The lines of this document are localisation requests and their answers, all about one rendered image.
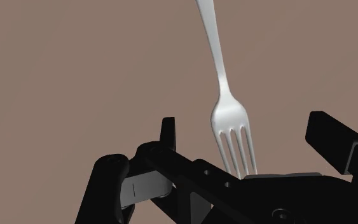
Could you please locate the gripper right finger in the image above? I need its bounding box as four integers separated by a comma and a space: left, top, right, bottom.
305, 111, 358, 184

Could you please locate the silver metal fork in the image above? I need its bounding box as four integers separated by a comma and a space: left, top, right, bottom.
196, 0, 258, 180

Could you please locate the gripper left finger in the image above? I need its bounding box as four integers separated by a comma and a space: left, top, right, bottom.
74, 116, 243, 224

